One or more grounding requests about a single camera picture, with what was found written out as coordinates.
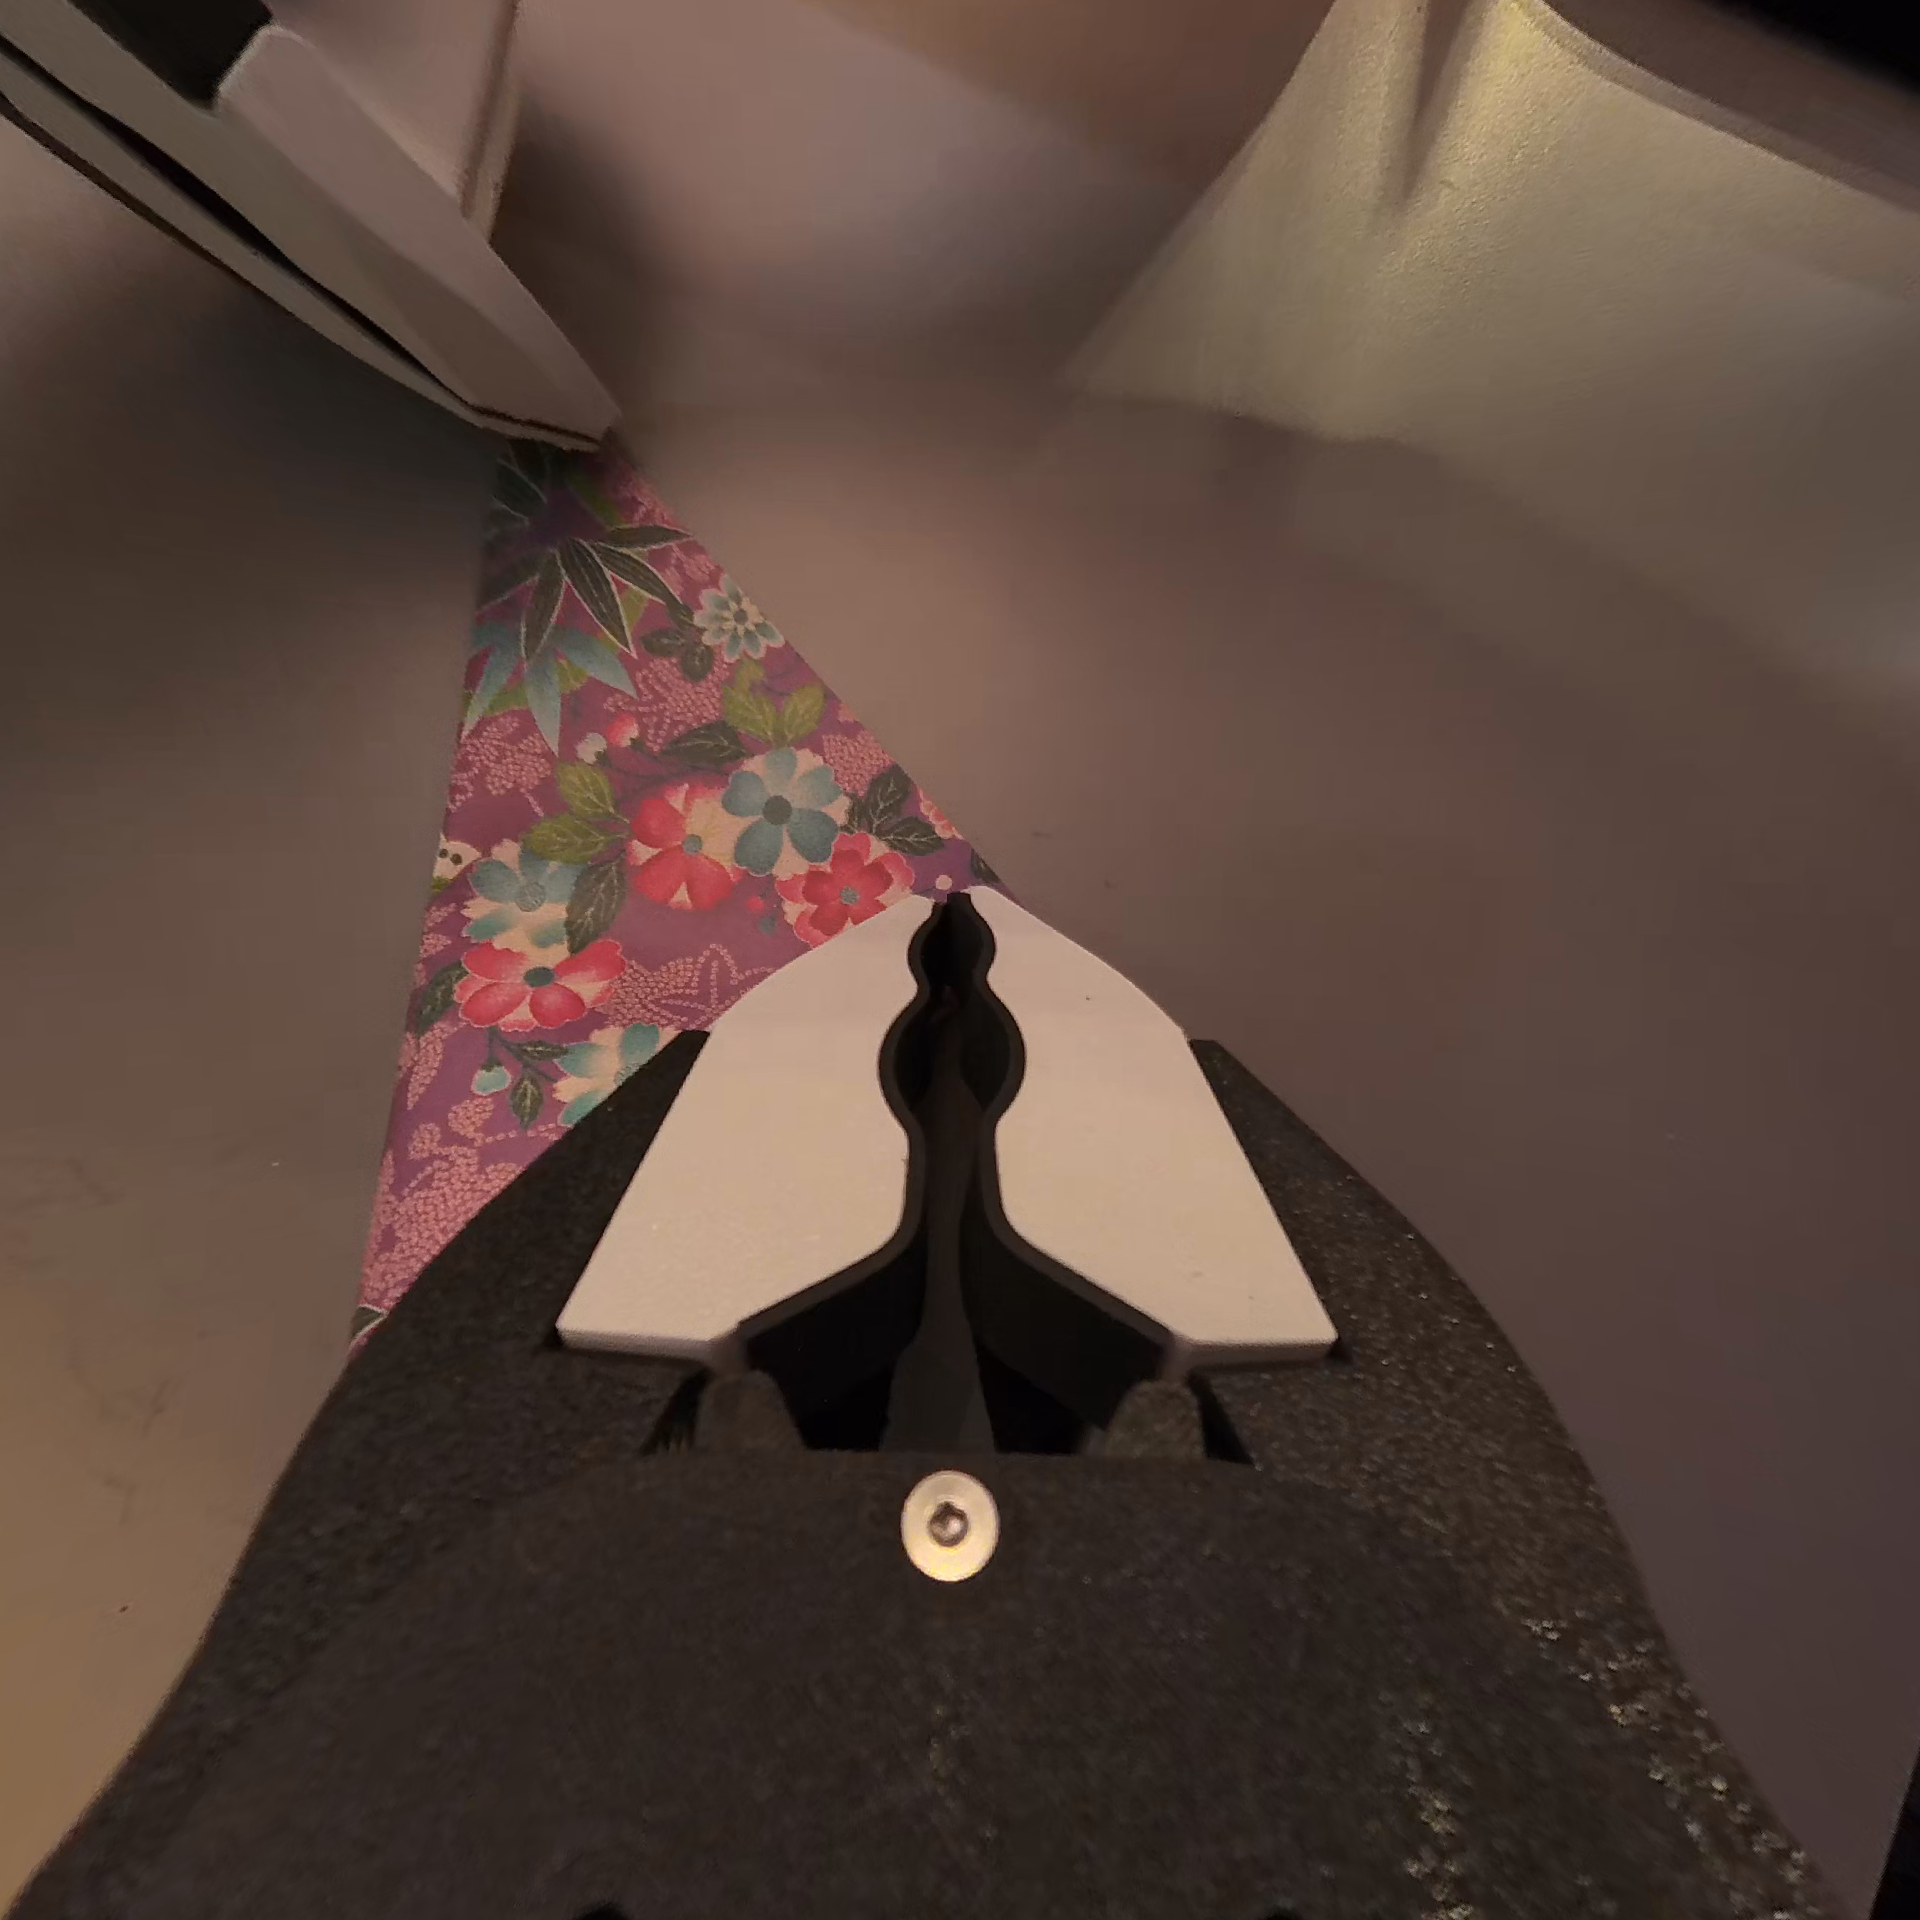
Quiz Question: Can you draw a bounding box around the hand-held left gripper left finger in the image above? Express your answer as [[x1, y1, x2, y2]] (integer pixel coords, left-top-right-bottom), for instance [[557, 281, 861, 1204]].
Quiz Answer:
[[553, 897, 966, 1455]]

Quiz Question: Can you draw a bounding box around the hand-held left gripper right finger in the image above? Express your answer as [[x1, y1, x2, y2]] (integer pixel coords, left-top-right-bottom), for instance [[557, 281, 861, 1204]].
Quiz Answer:
[[948, 885, 1338, 1455]]

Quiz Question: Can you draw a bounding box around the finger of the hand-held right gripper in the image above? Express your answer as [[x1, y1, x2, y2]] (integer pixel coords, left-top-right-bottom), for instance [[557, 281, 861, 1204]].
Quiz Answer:
[[220, 21, 621, 443], [0, 34, 606, 452]]

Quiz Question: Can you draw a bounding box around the purple floral origami paper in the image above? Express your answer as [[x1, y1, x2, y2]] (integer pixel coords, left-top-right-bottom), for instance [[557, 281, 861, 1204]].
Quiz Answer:
[[348, 432, 1007, 1352]]

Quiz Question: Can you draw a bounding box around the pale cloth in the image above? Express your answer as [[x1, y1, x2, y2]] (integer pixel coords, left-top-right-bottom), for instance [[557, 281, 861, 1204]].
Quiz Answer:
[[1059, 0, 1920, 452]]

